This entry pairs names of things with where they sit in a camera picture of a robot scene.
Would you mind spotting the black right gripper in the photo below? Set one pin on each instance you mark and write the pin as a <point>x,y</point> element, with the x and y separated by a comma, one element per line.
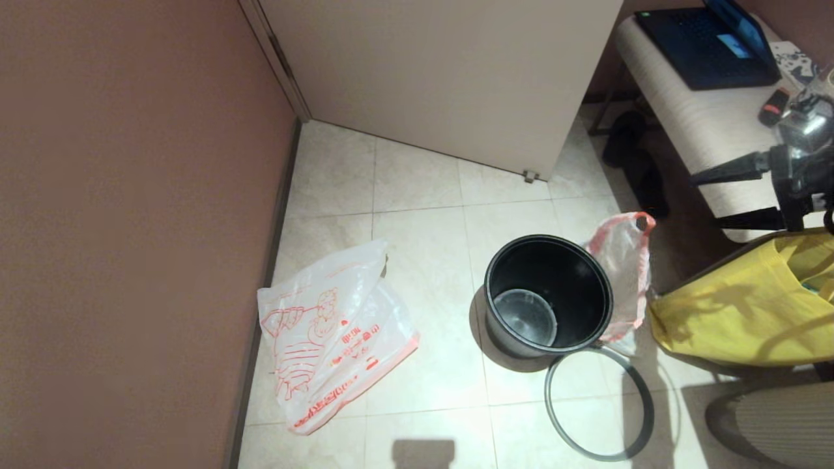
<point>805,182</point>

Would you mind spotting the spare white plastic bag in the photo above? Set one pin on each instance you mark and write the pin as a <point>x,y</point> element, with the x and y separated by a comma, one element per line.
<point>625,273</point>

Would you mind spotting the black round trash bin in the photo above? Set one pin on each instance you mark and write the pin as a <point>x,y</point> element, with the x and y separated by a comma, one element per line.
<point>554,273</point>

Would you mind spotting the white red-printed plastic bag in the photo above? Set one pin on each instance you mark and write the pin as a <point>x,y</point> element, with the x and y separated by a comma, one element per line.
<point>326,339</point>

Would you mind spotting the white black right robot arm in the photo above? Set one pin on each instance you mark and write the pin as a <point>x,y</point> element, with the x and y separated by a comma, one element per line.
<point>808,124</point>

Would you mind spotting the cream striped bench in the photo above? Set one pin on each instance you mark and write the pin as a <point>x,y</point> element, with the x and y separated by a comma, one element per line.
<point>704,130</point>

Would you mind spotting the black orange handheld device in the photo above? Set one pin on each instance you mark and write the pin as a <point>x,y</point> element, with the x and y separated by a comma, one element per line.
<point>772,107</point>

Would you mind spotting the white black patterned card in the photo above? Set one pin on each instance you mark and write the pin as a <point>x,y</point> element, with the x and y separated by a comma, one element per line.
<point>793,64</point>

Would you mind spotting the clear ribbed glass bottle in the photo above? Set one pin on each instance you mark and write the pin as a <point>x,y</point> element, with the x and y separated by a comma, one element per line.
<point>822,77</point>

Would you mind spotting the dark blue laptop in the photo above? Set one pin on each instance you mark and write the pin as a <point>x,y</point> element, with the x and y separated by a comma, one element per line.
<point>704,45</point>

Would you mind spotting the small metal door stopper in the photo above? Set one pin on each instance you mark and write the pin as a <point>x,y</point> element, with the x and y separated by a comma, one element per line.
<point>530,177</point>

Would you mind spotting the beige striped stool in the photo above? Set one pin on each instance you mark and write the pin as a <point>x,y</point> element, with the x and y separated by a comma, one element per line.
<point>782,430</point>

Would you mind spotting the beige door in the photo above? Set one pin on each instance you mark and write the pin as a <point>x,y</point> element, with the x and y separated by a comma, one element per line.
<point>443,78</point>

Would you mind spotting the beige door frame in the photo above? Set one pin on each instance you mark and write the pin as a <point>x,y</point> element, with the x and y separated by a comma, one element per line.
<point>273,52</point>

